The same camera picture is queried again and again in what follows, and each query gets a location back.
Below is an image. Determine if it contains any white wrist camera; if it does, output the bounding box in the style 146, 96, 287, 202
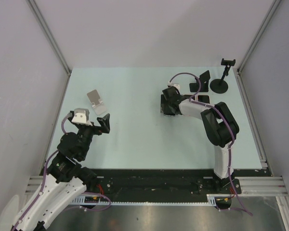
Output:
167, 82, 180, 90
71, 108, 92, 126

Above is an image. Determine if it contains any clear acrylic phone stand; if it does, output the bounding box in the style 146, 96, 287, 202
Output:
87, 90, 107, 116

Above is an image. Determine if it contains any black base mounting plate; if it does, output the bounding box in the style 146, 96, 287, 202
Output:
39, 168, 273, 203

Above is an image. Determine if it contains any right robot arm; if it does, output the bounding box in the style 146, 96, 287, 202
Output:
160, 86, 239, 193

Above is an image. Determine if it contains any black block phone stand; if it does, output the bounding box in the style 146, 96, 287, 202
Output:
189, 70, 211, 93

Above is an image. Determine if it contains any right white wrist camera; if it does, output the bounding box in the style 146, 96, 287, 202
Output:
167, 82, 180, 90

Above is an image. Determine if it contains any black phone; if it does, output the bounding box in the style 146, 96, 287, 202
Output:
160, 94, 176, 116

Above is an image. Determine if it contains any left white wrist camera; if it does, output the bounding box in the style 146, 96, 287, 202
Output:
71, 108, 92, 126

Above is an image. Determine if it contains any pink case phone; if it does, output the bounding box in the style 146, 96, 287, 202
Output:
197, 95, 210, 103

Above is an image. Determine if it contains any white slotted cable duct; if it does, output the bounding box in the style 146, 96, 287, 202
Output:
69, 195, 222, 206

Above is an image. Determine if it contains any black round-base phone stand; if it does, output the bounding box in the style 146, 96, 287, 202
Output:
210, 58, 236, 94

